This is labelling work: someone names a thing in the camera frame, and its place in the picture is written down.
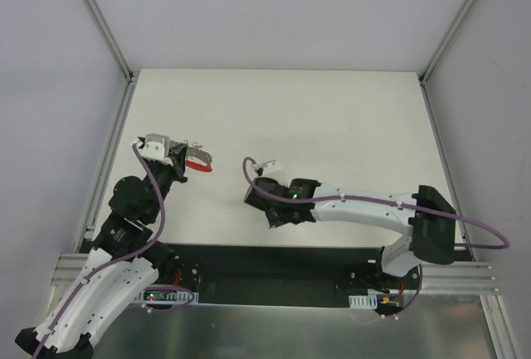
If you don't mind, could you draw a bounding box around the metal key organizer red handle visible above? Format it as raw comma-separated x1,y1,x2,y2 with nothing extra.
170,141,212,173

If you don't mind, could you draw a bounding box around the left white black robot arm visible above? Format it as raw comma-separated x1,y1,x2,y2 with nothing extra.
16,135,188,358

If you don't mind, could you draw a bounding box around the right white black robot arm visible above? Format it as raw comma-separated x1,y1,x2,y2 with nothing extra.
244,177,455,289

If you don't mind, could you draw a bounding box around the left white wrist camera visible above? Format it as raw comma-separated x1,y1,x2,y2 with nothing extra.
133,133,172,165

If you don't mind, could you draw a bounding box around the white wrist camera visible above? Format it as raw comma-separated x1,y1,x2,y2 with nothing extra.
254,160,283,177
133,133,172,165

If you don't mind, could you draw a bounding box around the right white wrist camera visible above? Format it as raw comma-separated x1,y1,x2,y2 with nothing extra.
254,160,283,177

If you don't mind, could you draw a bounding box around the right white cable duct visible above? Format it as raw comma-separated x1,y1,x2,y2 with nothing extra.
348,294,378,310

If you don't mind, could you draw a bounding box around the white cable duct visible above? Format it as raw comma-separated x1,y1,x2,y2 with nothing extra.
348,294,378,310
132,287,199,306

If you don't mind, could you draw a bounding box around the left white cable duct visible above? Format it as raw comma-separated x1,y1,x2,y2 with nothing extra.
132,287,199,306

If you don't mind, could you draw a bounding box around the left aluminium frame post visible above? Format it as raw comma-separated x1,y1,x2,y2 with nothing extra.
81,0,135,82

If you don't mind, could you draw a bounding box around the aluminium frame post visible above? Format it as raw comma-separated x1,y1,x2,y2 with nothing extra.
81,0,135,82
419,0,479,87

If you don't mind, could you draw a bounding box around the right aluminium frame post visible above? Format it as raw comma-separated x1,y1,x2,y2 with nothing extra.
419,0,479,87

